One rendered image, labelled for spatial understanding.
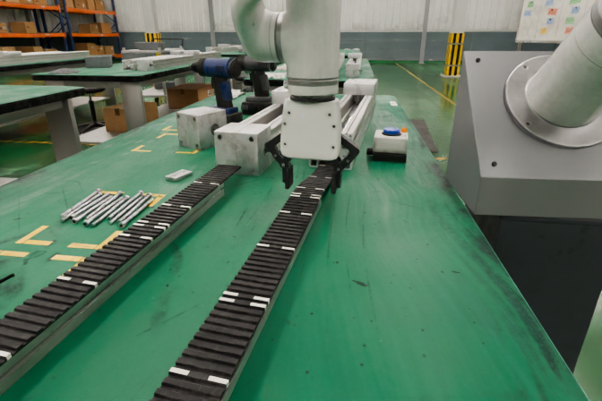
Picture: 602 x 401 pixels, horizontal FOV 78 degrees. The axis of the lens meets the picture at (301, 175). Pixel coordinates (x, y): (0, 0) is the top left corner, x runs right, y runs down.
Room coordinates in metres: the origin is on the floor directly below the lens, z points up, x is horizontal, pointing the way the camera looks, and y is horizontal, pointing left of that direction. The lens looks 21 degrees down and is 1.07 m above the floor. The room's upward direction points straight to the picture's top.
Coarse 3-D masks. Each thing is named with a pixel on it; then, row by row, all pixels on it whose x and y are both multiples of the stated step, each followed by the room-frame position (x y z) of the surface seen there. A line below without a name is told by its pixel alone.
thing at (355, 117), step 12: (348, 96) 1.34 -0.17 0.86; (372, 96) 1.35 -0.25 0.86; (348, 108) 1.29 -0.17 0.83; (360, 108) 1.10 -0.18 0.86; (372, 108) 1.39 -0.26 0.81; (348, 120) 1.07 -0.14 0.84; (360, 120) 0.95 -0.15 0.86; (348, 132) 0.81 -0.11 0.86; (360, 132) 0.97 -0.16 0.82; (360, 144) 0.99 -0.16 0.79; (348, 168) 0.80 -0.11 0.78
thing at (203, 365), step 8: (184, 352) 0.25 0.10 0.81; (192, 352) 0.25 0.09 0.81; (200, 352) 0.25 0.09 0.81; (176, 360) 0.24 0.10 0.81; (184, 360) 0.24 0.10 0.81; (192, 360) 0.24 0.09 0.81; (200, 360) 0.24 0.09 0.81; (208, 360) 0.24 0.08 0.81; (216, 360) 0.24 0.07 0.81; (224, 360) 0.24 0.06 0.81; (232, 360) 0.24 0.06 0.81; (240, 360) 0.24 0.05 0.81; (184, 368) 0.23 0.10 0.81; (192, 368) 0.23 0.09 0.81; (200, 368) 0.23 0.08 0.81; (208, 368) 0.23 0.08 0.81; (216, 368) 0.23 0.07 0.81; (224, 368) 0.23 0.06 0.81; (232, 368) 0.23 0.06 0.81; (224, 376) 0.22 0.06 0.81; (232, 376) 0.23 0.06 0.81
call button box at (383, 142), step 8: (376, 136) 0.87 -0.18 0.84; (384, 136) 0.87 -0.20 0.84; (392, 136) 0.87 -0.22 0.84; (400, 136) 0.87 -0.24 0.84; (376, 144) 0.87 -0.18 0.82; (384, 144) 0.86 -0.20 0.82; (392, 144) 0.86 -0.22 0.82; (400, 144) 0.85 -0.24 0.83; (368, 152) 0.90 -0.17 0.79; (376, 152) 0.87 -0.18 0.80; (384, 152) 0.86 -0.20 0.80; (392, 152) 0.86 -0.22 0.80; (400, 152) 0.85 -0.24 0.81; (376, 160) 0.87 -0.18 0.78; (384, 160) 0.86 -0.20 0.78; (392, 160) 0.86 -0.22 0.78; (400, 160) 0.85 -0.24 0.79
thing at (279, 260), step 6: (252, 252) 0.40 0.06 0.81; (258, 252) 0.40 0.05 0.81; (252, 258) 0.39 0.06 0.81; (258, 258) 0.39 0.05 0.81; (264, 258) 0.39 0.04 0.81; (270, 258) 0.39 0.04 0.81; (276, 258) 0.39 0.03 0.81; (282, 258) 0.39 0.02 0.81; (288, 258) 0.39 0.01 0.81; (276, 264) 0.38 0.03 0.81; (282, 264) 0.38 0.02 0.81
